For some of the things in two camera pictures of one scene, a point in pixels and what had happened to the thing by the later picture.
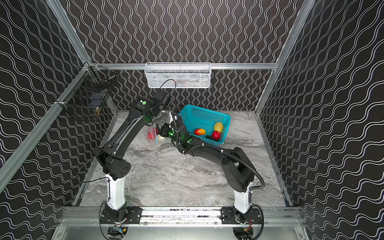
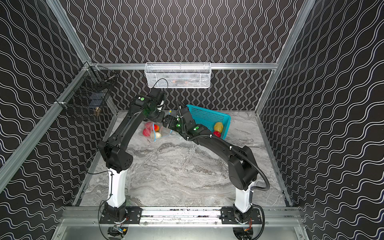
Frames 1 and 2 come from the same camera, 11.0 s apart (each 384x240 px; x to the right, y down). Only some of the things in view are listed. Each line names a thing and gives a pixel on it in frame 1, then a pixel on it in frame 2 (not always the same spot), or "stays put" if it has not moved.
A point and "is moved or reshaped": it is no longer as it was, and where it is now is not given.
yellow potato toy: (218, 126) stays put
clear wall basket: (177, 75) stays put
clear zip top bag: (152, 134) is moved or reshaped
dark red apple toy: (150, 136) is moved or reshaped
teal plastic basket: (194, 117) stays put
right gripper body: (165, 130) to (183, 114)
